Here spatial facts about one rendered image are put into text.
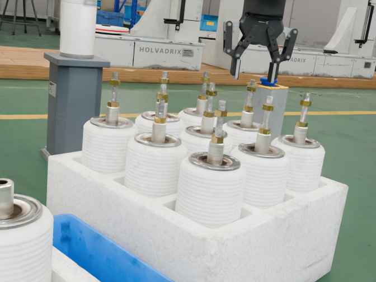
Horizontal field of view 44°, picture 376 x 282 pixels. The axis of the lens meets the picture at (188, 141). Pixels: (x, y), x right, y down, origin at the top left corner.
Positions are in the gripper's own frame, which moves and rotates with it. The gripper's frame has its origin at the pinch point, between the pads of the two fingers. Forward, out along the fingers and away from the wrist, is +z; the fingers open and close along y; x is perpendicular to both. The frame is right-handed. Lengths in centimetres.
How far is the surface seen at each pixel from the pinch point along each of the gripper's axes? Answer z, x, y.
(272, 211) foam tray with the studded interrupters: 17.5, 24.0, 0.9
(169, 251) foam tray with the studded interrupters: 22.0, 29.2, 16.4
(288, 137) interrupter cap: 10.1, 6.9, -6.4
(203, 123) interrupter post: 8.5, 8.2, 9.9
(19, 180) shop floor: 35, -28, 48
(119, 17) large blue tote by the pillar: 2, -459, 30
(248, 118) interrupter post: 8.4, 1.0, 0.0
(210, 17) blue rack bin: -8, -581, -93
